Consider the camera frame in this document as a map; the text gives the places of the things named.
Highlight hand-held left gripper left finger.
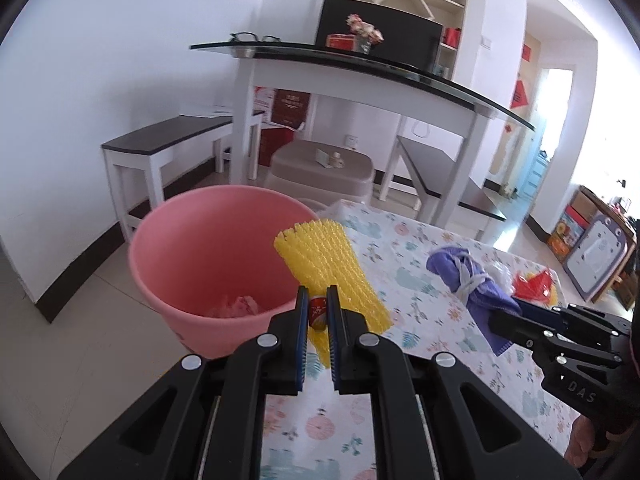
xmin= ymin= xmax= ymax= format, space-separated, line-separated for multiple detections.
xmin=57 ymin=285 xmax=311 ymax=480

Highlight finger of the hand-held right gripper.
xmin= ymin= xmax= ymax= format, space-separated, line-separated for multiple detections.
xmin=510 ymin=298 xmax=637 ymax=342
xmin=487 ymin=309 xmax=622 ymax=369

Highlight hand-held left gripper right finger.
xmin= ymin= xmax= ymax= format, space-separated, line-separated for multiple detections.
xmin=326 ymin=285 xmax=583 ymax=480

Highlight small red printed packet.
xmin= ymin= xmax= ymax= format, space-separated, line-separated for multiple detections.
xmin=309 ymin=297 xmax=329 ymax=332

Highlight purple cloth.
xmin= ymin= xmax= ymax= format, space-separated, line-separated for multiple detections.
xmin=426 ymin=245 xmax=523 ymax=358

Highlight yellow foam net sleeve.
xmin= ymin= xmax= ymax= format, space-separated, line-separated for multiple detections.
xmin=273 ymin=218 xmax=391 ymax=371

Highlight pink plastic bucket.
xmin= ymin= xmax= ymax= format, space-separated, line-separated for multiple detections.
xmin=127 ymin=185 xmax=328 ymax=361

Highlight person's right hand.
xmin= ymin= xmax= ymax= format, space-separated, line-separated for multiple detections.
xmin=564 ymin=402 xmax=608 ymax=461

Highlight red plastic bag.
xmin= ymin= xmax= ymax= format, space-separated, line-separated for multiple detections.
xmin=512 ymin=267 xmax=556 ymax=303

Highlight clear crumpled plastic wrap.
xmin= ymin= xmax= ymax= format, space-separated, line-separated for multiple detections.
xmin=487 ymin=259 xmax=516 ymax=291

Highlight fruit print cardboard box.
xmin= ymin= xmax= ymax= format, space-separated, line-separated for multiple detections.
xmin=547 ymin=210 xmax=586 ymax=263

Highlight grey drawing board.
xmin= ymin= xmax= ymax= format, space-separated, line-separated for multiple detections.
xmin=563 ymin=210 xmax=638 ymax=303

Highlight wooden desk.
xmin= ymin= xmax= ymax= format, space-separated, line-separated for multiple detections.
xmin=580 ymin=185 xmax=640 ymax=311

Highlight floral tablecloth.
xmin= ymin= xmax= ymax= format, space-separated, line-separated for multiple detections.
xmin=260 ymin=199 xmax=596 ymax=480

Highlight short black-top white bench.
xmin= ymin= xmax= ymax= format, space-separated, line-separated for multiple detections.
xmin=377 ymin=135 xmax=507 ymax=241

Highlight beige plastic stool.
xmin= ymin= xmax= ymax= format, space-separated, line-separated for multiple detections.
xmin=262 ymin=141 xmax=376 ymax=211

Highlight large red paper decoration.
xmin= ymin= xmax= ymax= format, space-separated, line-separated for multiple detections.
xmin=510 ymin=79 xmax=532 ymax=110

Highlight brown paper bag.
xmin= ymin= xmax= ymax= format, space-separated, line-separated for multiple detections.
xmin=272 ymin=89 xmax=312 ymax=128

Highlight white red carton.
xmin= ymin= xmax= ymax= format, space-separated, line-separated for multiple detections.
xmin=252 ymin=85 xmax=277 ymax=123

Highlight white papers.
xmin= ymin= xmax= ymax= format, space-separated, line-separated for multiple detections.
xmin=179 ymin=105 xmax=233 ymax=118

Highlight long black-top white bench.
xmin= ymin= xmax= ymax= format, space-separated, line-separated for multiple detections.
xmin=101 ymin=112 xmax=266 ymax=243

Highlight white glass-top table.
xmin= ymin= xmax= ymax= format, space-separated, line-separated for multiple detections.
xmin=189 ymin=40 xmax=537 ymax=228

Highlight black monitor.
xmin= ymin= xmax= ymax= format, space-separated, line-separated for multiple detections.
xmin=315 ymin=0 xmax=444 ymax=73

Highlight black eyeglasses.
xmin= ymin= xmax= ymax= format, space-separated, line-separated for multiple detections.
xmin=229 ymin=32 xmax=281 ymax=45

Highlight glass vase with flowers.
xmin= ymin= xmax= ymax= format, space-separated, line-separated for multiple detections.
xmin=346 ymin=14 xmax=385 ymax=55

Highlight white wall shelf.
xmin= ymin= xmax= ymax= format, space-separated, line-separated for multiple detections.
xmin=340 ymin=0 xmax=471 ymax=81

